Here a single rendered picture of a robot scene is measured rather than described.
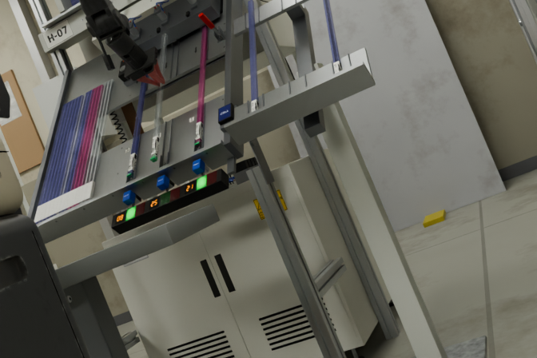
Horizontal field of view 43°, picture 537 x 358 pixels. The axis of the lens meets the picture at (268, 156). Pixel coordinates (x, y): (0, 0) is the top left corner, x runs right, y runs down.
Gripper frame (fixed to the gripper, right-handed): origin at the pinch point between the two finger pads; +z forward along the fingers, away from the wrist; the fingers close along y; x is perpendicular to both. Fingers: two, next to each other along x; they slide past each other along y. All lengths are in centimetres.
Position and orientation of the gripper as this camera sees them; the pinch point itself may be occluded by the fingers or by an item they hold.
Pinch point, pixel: (160, 81)
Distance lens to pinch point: 195.9
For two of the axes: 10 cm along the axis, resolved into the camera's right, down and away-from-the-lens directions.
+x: 0.6, 7.5, -6.6
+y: -8.5, 3.8, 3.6
